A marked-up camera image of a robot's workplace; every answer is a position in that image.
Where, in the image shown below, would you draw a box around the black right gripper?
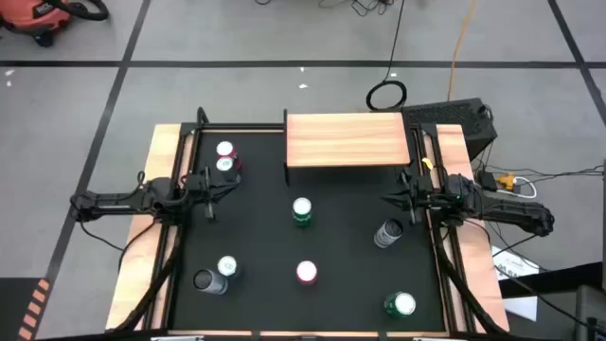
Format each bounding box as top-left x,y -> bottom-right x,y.
380,169 -> 446,225

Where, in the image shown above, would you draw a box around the black braided cable sleeve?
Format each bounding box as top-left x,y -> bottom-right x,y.
113,226 -> 181,332
431,226 -> 504,335

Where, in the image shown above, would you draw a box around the red Fanta soda can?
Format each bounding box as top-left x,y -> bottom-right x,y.
295,260 -> 319,286
215,140 -> 243,171

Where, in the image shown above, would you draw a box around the plain white paper sheet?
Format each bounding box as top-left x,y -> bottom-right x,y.
502,296 -> 540,323

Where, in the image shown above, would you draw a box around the blue silver energy drink can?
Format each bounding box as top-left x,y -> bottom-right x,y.
215,155 -> 241,182
216,255 -> 241,279

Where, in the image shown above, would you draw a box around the black vacuum hose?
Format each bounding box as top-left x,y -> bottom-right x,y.
45,0 -> 111,22

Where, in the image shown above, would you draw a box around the green Sprite soda can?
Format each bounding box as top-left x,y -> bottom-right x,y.
383,291 -> 418,318
291,196 -> 313,228

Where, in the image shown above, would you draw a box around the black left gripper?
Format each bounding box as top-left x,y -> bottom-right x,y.
182,166 -> 242,222

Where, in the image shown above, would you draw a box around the silver Celsius drink can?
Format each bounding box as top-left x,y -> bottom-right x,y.
192,268 -> 229,296
372,218 -> 404,249

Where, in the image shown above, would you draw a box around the orange shop vacuum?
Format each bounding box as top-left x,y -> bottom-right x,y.
0,0 -> 73,48

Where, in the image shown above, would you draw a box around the white cable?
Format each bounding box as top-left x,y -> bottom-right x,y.
513,175 -> 539,199

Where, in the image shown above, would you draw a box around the wooden shelf with black legs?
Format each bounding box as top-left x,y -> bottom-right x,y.
282,108 -> 413,187

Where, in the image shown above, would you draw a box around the black mat orange stripes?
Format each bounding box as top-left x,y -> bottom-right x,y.
0,277 -> 52,341

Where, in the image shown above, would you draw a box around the white printed paper sheet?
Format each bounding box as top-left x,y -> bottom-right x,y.
491,244 -> 541,281

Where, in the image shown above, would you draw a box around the black table mat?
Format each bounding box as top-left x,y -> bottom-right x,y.
169,131 -> 447,332

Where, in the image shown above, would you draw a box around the black coiled floor cable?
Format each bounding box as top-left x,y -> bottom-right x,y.
365,0 -> 408,113

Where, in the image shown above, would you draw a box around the grey box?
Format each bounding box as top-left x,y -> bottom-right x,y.
575,283 -> 606,341

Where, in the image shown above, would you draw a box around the orange extension cable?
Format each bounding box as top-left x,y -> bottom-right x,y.
447,0 -> 477,101

